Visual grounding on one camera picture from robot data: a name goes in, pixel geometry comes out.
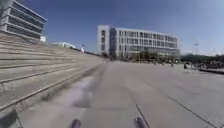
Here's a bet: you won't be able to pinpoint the large white building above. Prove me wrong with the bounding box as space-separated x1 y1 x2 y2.
97 24 182 61

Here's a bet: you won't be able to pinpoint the grey concrete paved plaza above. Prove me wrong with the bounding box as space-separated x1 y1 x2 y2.
9 59 224 128

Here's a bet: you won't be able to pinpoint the robot's own part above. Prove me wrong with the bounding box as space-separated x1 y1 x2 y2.
134 116 148 128
69 118 83 128

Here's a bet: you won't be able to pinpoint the wide concrete steps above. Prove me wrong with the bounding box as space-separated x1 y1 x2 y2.
0 31 108 114

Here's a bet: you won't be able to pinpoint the small white building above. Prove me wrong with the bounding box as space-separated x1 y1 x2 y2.
51 41 77 50

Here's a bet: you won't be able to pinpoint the row of trees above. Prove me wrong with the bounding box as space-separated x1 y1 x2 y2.
131 49 224 67

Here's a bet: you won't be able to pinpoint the striped multi-storey building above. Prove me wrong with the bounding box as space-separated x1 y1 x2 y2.
0 0 48 43

